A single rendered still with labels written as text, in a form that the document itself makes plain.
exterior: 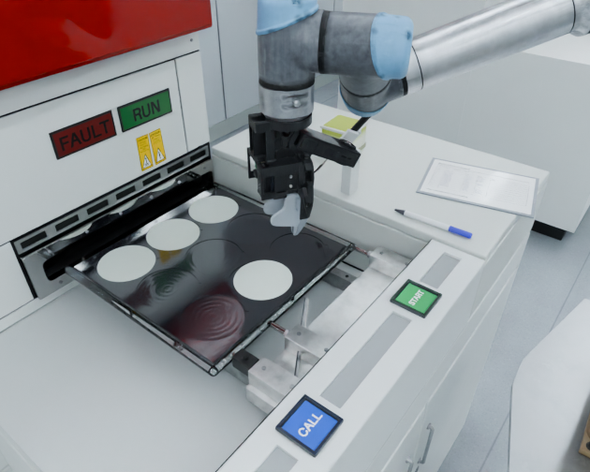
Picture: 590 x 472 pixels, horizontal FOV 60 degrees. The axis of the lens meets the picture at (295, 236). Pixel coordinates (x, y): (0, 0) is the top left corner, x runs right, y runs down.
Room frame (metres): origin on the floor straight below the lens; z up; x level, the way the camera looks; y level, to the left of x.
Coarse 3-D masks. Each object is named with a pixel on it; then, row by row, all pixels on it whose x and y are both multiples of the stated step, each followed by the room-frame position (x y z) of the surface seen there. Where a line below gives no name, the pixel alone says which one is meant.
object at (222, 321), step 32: (224, 192) 0.93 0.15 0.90; (224, 224) 0.81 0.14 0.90; (256, 224) 0.81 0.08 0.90; (96, 256) 0.71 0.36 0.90; (160, 256) 0.71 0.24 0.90; (192, 256) 0.72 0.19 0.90; (224, 256) 0.72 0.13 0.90; (256, 256) 0.71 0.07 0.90; (288, 256) 0.72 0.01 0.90; (320, 256) 0.72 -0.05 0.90; (128, 288) 0.63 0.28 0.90; (160, 288) 0.63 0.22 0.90; (192, 288) 0.63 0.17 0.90; (224, 288) 0.63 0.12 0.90; (288, 288) 0.63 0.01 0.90; (160, 320) 0.56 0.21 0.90; (192, 320) 0.56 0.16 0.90; (224, 320) 0.56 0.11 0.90; (256, 320) 0.56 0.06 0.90; (224, 352) 0.49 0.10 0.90
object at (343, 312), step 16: (368, 272) 0.69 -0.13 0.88; (352, 288) 0.65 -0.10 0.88; (368, 288) 0.65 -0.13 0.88; (384, 288) 0.65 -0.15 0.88; (336, 304) 0.61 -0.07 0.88; (352, 304) 0.61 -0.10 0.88; (368, 304) 0.61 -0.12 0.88; (320, 320) 0.57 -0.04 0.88; (336, 320) 0.57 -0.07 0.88; (352, 320) 0.57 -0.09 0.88; (336, 336) 0.54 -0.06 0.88; (288, 352) 0.51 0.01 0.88; (288, 368) 0.48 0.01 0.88; (304, 368) 0.48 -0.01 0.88; (256, 400) 0.43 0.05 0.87; (272, 400) 0.43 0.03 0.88
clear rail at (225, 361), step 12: (348, 252) 0.73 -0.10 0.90; (336, 264) 0.69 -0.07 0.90; (324, 276) 0.66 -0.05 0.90; (300, 288) 0.63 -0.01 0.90; (288, 300) 0.60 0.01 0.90; (276, 312) 0.57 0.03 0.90; (264, 324) 0.55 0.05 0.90; (252, 336) 0.52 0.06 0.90; (240, 348) 0.50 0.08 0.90; (228, 360) 0.48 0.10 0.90; (216, 372) 0.46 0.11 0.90
